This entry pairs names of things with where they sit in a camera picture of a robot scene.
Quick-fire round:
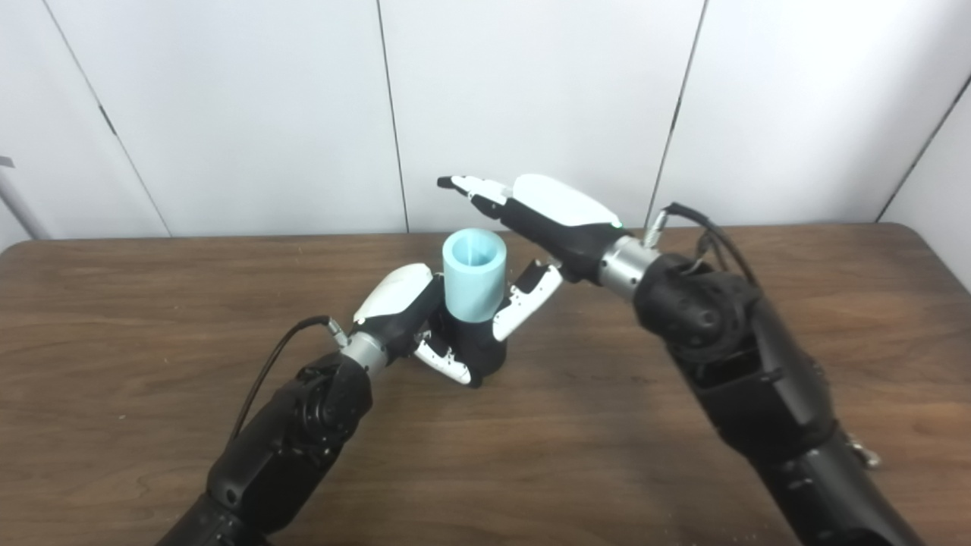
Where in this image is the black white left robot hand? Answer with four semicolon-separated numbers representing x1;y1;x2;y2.
353;263;475;386

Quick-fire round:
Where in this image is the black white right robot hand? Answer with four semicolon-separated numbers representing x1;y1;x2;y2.
437;174;627;342

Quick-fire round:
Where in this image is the light-blue short hose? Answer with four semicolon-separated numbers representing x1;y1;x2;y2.
442;227;507;323

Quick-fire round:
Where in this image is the black funnel-shaped nozzle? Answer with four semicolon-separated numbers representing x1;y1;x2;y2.
436;303;507;389

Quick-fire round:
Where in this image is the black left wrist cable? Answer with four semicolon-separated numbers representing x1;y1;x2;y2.
228;315;350;448

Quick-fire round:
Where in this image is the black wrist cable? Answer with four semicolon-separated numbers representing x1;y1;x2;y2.
641;201;760;287
228;315;350;448

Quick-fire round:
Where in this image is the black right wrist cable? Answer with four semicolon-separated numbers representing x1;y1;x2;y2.
641;201;760;287

